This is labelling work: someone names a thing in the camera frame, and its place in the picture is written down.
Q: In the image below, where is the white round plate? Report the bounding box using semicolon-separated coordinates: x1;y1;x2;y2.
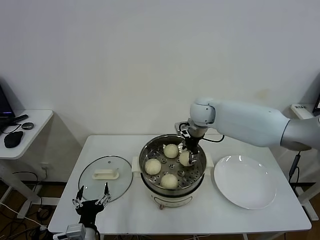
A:
213;154;278;210

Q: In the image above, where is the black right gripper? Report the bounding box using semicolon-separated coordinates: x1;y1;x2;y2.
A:
177;137;201;168

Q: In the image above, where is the black computer mouse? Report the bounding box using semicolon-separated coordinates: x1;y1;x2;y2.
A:
3;131;24;150

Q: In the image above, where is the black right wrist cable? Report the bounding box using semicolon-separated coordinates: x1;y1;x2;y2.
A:
202;134;225;144

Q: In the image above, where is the black floor cable bundle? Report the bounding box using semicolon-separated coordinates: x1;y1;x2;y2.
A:
34;207;52;223

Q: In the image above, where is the glass lid with cream handle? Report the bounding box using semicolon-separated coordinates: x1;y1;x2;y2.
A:
77;155;133;206

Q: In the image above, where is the thin black desk cable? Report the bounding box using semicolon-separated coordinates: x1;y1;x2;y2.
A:
1;123;21;136

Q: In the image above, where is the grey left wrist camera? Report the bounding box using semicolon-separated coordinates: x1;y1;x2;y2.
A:
65;223;86;240

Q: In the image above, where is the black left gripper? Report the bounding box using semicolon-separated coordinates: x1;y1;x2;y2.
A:
71;182;112;227

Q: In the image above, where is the black cable with grey adapter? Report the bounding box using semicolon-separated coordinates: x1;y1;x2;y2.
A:
288;149;302;185

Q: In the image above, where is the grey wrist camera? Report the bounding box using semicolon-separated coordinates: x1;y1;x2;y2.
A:
65;223;86;240
174;121;191;138

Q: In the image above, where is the black laptop with purple screen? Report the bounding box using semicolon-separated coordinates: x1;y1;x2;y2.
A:
0;77;15;123

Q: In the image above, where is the black bar-shaped device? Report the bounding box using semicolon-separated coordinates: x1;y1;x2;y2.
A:
11;114;29;124

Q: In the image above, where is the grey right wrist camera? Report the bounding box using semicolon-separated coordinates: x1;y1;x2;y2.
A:
174;121;191;138

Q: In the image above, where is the steel pot with white base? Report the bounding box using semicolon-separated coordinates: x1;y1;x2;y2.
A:
131;156;215;211

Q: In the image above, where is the white side table with mouse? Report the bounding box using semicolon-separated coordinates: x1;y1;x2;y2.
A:
0;109;55;220

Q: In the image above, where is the white floor cable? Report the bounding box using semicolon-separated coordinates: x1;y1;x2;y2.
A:
0;201;49;231

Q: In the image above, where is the perforated steel steamer pot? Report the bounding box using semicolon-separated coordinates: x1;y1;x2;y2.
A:
131;134;215;192

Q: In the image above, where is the white side table with sticker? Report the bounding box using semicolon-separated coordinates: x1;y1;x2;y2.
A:
290;103;317;222

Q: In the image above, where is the white steamed baozi bun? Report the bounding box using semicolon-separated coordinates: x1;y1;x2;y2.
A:
160;173;179;190
163;143;180;159
144;159;162;176
177;151;192;168

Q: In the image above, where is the black looping floor cable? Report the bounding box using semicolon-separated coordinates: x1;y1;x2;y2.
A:
12;171;41;187

